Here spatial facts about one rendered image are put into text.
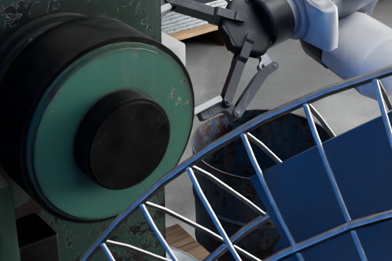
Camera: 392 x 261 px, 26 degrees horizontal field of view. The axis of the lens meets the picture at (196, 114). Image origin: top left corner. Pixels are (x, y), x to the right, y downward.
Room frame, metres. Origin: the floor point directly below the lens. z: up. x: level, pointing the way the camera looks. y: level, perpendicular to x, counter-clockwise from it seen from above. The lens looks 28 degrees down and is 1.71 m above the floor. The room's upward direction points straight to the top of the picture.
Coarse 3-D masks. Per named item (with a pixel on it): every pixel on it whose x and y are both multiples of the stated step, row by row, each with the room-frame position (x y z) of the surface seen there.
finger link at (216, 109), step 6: (210, 108) 0.96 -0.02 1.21; (216, 108) 0.96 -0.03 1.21; (222, 108) 0.96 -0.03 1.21; (228, 108) 0.97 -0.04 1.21; (198, 114) 0.96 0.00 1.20; (204, 114) 0.95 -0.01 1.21; (210, 114) 0.95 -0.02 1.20; (216, 114) 0.97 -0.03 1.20; (228, 114) 0.97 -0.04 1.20; (204, 120) 0.96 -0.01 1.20
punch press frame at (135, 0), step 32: (0, 0) 0.74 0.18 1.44; (32, 0) 0.76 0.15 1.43; (64, 0) 0.78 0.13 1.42; (96, 0) 0.80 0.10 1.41; (128, 0) 0.82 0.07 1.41; (160, 0) 0.85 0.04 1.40; (0, 32) 0.74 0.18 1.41; (32, 32) 0.75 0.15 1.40; (160, 32) 0.85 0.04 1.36; (0, 64) 0.73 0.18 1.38; (160, 192) 0.84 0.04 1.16; (64, 224) 0.77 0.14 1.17; (96, 224) 0.79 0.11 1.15; (128, 224) 0.82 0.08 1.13; (160, 224) 0.84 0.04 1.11; (64, 256) 0.76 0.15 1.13; (96, 256) 0.79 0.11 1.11; (128, 256) 0.81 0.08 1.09
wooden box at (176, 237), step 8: (176, 224) 1.93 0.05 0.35; (168, 232) 1.89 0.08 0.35; (176, 232) 1.89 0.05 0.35; (184, 232) 1.89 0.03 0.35; (168, 240) 1.85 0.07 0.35; (176, 240) 1.85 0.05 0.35; (184, 240) 1.85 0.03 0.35; (192, 240) 1.85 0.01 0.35; (176, 248) 1.82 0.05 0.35; (184, 248) 1.82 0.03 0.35; (192, 248) 1.82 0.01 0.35; (200, 248) 1.82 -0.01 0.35; (200, 256) 1.78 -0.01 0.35
